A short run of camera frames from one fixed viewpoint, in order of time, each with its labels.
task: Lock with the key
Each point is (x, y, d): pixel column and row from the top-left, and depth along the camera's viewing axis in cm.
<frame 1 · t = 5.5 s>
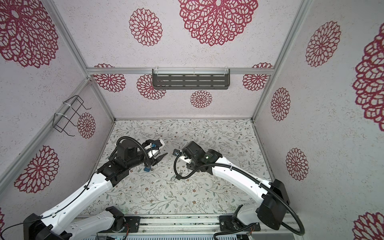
left hand: (160, 148, 75), fingers open
right hand: (193, 154, 79), fingers open
blue padlock: (147, 169, 94), point 2 cm above the table

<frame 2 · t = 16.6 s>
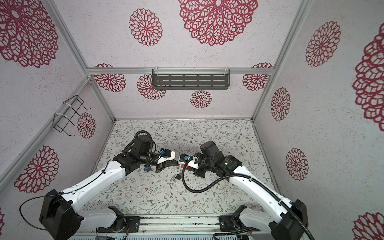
left hand: (176, 163, 73), fingers closed
right hand: (188, 161, 73), fingers closed
the named things where they were.

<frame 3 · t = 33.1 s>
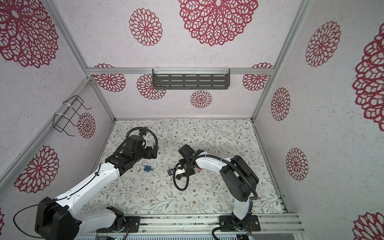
left hand: (149, 149, 83), fingers open
right hand: (181, 165, 91), fingers open
the named things where they were.

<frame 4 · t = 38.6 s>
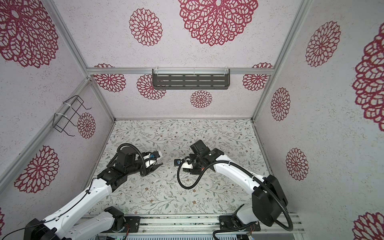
left hand: (157, 160, 79), fingers open
right hand: (186, 162, 81), fingers open
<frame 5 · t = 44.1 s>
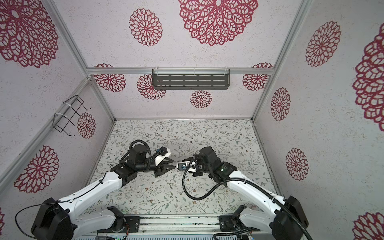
left hand: (172, 165, 77), fingers open
right hand: (186, 157, 77), fingers open
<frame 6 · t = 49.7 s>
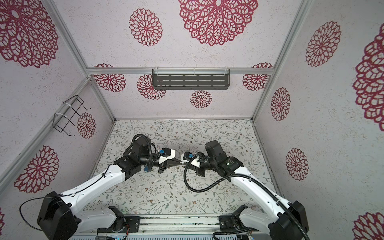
left hand: (179, 163, 71), fingers closed
right hand: (186, 161, 73), fingers closed
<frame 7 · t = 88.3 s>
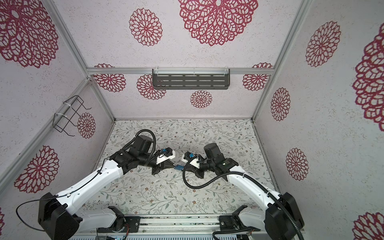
left hand: (171, 166, 74), fingers closed
right hand: (185, 165, 76), fingers closed
